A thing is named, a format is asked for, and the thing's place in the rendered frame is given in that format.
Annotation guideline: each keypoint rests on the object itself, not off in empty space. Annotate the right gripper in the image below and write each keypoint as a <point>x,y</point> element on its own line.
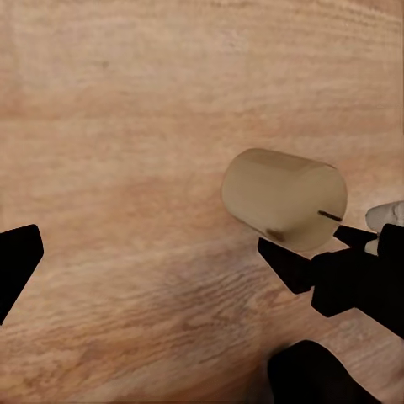
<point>343,279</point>

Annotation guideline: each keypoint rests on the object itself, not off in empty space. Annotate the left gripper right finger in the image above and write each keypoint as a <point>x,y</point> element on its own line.
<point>391,251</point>

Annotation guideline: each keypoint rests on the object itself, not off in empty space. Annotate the pillar candle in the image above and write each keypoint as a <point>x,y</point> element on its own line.
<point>296,202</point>

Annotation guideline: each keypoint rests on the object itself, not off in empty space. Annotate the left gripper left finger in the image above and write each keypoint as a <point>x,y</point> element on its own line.
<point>21,249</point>

